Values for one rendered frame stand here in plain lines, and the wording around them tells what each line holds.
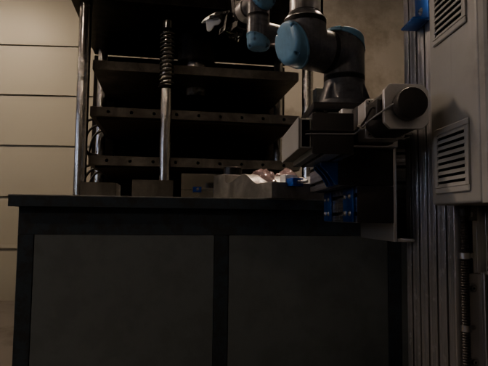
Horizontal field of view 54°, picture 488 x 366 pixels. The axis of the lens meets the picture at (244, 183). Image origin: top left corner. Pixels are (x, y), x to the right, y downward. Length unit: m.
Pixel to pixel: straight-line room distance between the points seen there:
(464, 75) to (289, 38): 0.53
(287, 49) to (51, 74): 3.55
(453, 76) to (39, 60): 4.12
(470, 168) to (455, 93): 0.15
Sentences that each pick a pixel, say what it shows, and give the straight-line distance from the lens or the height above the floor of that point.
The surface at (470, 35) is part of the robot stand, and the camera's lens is 0.95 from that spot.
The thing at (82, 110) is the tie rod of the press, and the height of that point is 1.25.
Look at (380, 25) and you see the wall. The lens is 4.89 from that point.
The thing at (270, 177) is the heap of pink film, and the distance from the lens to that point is 1.75.
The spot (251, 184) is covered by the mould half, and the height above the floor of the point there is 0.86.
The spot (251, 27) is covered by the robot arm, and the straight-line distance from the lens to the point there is 1.59.
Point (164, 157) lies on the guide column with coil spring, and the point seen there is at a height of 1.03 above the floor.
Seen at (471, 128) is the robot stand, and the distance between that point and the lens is 0.91.
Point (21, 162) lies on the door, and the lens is 4.61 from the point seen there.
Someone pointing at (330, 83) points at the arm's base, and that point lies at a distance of 1.37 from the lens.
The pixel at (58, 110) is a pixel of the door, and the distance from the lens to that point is 4.57.
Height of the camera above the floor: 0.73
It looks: 4 degrees up
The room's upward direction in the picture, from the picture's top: 1 degrees clockwise
